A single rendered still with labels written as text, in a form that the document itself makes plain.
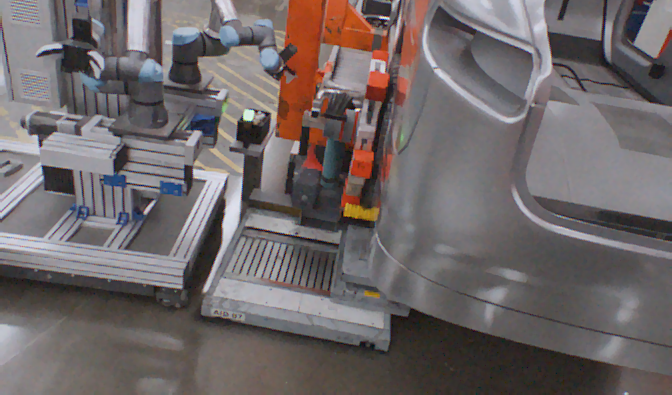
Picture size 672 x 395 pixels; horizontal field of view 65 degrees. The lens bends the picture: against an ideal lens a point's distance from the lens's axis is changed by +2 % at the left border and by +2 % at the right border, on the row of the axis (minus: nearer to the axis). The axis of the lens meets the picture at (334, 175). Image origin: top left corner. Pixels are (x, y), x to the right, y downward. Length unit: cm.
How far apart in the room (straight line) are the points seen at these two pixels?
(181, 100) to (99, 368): 119
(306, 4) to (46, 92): 116
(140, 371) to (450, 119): 160
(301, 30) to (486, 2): 157
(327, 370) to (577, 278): 129
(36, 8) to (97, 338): 129
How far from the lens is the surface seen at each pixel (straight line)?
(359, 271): 243
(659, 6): 809
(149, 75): 180
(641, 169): 228
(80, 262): 248
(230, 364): 229
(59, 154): 218
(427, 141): 120
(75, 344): 242
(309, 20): 257
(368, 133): 195
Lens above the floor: 175
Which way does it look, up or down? 29 degrees down
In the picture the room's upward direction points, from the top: 10 degrees clockwise
